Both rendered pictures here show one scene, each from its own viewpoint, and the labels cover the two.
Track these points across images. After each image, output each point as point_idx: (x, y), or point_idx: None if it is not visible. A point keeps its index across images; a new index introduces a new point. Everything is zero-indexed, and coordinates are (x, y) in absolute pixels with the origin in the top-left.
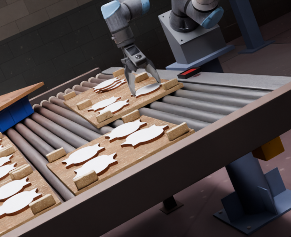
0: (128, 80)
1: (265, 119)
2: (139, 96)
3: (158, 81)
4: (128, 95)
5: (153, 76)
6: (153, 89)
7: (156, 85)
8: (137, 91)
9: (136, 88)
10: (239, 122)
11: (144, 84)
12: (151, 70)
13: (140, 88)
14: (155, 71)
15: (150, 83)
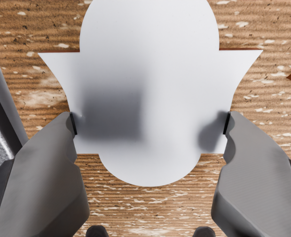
0: None
1: None
2: (233, 49)
3: (66, 111)
4: (213, 194)
5: (71, 134)
6: (134, 6)
7: (92, 80)
8: (196, 140)
9: (157, 229)
10: None
11: (122, 225)
12: (42, 175)
13: (147, 211)
14: (19, 155)
15: (105, 205)
